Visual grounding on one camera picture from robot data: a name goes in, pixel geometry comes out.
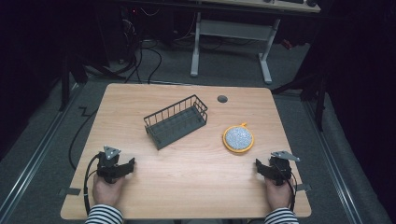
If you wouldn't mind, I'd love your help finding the person's right hand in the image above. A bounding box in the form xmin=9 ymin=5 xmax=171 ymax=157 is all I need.
xmin=264 ymin=178 xmax=294 ymax=212

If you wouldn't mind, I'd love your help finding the person's left hand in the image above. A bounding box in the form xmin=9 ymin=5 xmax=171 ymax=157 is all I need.
xmin=92 ymin=175 xmax=126 ymax=209

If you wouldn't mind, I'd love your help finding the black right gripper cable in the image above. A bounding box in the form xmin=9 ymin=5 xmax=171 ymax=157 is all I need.
xmin=280 ymin=167 xmax=298 ymax=213

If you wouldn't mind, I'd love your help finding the metal floor rail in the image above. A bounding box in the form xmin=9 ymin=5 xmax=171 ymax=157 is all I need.
xmin=304 ymin=100 xmax=364 ymax=224
xmin=0 ymin=82 xmax=86 ymax=220

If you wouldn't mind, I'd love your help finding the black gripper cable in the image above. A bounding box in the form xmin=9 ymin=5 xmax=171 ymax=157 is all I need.
xmin=82 ymin=153 xmax=101 ymax=217
xmin=280 ymin=167 xmax=298 ymax=213

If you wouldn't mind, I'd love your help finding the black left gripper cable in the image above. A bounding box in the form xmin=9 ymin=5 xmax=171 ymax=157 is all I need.
xmin=82 ymin=153 xmax=101 ymax=217

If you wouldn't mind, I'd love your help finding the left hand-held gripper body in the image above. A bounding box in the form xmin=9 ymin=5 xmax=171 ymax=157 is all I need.
xmin=95 ymin=145 xmax=123 ymax=185

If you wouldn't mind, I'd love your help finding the white-legged desk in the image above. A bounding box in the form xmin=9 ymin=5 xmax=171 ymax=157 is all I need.
xmin=190 ymin=0 xmax=322 ymax=85

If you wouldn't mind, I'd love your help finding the dark wire basket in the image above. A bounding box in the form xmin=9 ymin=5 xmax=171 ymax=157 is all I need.
xmin=143 ymin=93 xmax=209 ymax=151

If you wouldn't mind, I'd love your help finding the black floor cable bundle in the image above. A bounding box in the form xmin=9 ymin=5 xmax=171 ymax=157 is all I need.
xmin=120 ymin=12 xmax=163 ymax=85

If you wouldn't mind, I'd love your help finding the thin black floor cable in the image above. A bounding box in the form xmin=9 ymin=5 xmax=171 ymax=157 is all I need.
xmin=67 ymin=106 xmax=99 ymax=171

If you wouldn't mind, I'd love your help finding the black metal stand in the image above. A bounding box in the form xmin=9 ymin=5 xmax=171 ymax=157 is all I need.
xmin=271 ymin=36 xmax=330 ymax=133
xmin=58 ymin=46 xmax=129 ymax=112

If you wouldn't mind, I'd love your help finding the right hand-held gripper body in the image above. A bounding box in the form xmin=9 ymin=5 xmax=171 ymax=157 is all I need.
xmin=268 ymin=150 xmax=302 ymax=187

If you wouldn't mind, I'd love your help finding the round yellow-rimmed scrubber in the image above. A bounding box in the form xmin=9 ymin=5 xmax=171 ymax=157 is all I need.
xmin=221 ymin=121 xmax=255 ymax=154

